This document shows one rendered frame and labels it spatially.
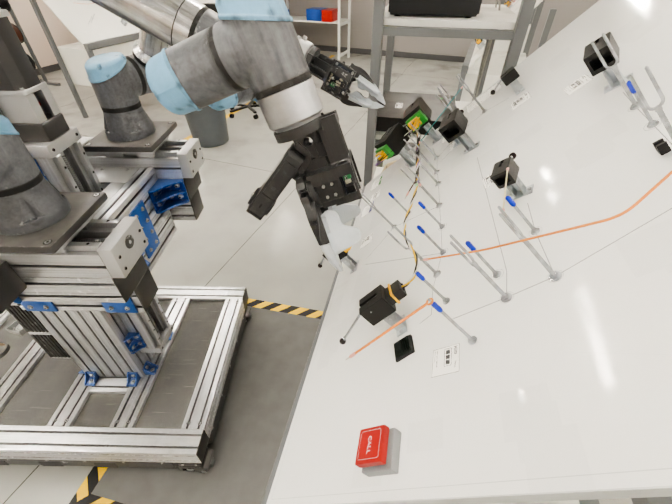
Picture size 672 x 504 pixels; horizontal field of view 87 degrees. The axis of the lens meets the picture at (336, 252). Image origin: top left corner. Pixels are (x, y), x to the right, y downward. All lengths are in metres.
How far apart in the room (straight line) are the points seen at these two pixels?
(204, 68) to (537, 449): 0.56
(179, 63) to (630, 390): 0.59
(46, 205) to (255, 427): 1.24
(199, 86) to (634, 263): 0.56
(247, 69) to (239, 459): 1.56
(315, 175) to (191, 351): 1.46
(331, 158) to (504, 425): 0.39
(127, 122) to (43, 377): 1.22
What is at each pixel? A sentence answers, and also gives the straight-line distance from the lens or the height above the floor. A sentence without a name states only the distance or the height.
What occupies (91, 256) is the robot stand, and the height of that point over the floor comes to 1.10.
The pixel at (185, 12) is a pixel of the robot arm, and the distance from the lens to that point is 0.63.
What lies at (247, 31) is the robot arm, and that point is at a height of 1.56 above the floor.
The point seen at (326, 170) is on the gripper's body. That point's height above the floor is 1.41.
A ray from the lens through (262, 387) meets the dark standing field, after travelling 1.89.
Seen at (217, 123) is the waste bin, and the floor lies 0.25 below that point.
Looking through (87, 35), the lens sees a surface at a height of 0.93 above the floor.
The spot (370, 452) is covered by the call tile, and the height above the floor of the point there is 1.10.
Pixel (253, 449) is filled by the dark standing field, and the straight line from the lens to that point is 1.77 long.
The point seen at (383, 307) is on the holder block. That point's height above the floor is 1.14.
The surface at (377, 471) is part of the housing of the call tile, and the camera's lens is 0.57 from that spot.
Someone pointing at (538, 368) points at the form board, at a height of 1.25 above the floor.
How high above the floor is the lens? 1.63
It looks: 41 degrees down
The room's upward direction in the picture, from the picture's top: straight up
